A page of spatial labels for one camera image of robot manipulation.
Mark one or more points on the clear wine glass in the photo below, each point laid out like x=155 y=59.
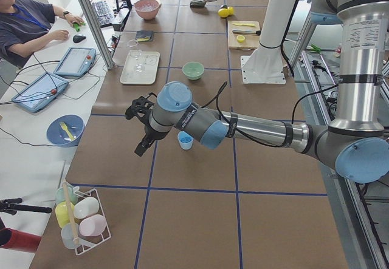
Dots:
x=135 y=52

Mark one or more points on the red cylinder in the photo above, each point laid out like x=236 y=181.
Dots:
x=19 y=241

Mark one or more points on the seated person dark shirt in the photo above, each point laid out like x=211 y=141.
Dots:
x=25 y=28

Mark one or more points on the blue teach pendant far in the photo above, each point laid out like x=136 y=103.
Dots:
x=76 y=62

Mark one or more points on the black keyboard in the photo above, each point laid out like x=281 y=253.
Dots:
x=104 y=13

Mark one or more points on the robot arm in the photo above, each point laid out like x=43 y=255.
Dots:
x=353 y=143

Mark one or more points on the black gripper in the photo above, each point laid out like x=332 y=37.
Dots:
x=151 y=132

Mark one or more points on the green ceramic bowl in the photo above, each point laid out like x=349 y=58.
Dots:
x=193 y=70

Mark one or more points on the wooden cutting board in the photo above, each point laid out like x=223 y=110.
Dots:
x=244 y=35

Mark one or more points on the small light blue cup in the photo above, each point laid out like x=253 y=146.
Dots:
x=185 y=140

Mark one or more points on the blue bowl with fork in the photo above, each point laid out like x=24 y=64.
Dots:
x=65 y=131

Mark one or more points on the white camera pole base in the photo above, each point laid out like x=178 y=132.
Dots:
x=265 y=65

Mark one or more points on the cream bear serving tray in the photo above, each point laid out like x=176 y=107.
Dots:
x=150 y=60

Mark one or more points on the blue teach pendant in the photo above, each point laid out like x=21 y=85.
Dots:
x=76 y=62
x=42 y=91

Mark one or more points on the aluminium frame post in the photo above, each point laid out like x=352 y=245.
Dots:
x=97 y=34

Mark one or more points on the white wire cup rack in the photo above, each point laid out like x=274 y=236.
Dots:
x=81 y=217

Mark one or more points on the metal ice scoop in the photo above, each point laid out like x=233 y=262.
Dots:
x=198 y=4

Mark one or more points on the yellow plastic knife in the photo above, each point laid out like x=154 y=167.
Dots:
x=244 y=24

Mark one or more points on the yellow lemon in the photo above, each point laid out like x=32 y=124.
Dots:
x=230 y=10
x=223 y=13

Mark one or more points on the half lemon slice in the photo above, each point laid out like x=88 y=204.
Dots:
x=240 y=38

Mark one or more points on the blue teach pendant near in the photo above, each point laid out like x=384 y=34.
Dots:
x=42 y=91

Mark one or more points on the grey folded cloth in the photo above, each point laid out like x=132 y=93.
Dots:
x=144 y=35

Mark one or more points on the pink bowl of ice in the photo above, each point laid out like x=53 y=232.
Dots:
x=147 y=9

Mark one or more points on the black tripod handle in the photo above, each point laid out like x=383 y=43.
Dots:
x=12 y=206

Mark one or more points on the black computer mouse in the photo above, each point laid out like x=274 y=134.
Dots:
x=78 y=38

